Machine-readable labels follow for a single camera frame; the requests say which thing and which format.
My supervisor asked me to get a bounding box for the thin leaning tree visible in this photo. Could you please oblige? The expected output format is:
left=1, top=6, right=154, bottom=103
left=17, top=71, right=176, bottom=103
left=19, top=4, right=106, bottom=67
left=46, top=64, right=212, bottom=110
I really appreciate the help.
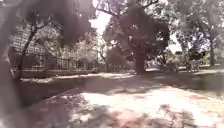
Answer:
left=14, top=9, right=54, bottom=81

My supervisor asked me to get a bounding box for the large dark-trunked tree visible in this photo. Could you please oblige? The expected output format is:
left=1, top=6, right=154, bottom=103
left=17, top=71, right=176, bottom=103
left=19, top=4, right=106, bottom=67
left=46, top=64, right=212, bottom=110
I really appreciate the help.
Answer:
left=101, top=0, right=173, bottom=76

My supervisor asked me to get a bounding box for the tree with slim trunk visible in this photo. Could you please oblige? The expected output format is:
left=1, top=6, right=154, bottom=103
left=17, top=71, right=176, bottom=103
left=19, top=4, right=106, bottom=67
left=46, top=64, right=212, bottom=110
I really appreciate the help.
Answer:
left=173, top=0, right=224, bottom=68

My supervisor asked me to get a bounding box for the pale multi-storey building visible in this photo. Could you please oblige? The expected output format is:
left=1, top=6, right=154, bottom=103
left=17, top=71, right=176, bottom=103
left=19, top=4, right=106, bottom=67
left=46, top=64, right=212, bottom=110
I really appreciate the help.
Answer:
left=8, top=23, right=101, bottom=71

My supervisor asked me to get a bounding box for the metal railing fence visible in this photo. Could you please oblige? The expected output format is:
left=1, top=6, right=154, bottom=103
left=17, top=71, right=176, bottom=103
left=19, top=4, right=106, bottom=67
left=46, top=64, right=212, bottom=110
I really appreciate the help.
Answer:
left=13, top=54, right=108, bottom=73

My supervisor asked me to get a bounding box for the red brick path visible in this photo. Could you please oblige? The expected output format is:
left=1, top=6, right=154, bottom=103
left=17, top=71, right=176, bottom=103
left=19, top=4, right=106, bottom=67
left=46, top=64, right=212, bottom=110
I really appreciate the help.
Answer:
left=19, top=84, right=224, bottom=128

